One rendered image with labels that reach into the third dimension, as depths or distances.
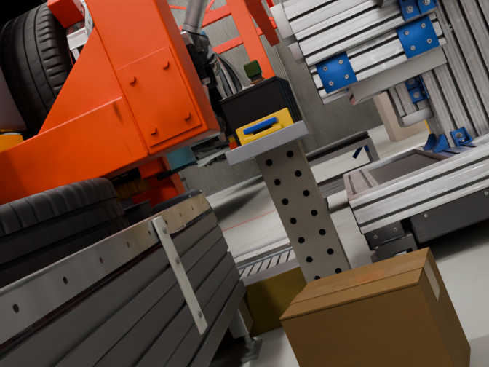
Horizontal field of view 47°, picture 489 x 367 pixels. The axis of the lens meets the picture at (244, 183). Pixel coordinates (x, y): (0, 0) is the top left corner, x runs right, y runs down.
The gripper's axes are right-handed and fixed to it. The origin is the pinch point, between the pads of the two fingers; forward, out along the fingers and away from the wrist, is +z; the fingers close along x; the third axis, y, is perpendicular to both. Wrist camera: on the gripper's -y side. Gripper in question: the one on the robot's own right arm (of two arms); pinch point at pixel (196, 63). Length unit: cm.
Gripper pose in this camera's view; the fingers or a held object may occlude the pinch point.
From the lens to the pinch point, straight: 213.1
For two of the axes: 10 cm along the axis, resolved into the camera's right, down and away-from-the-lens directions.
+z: -1.4, 0.9, -9.9
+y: -3.8, -9.2, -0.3
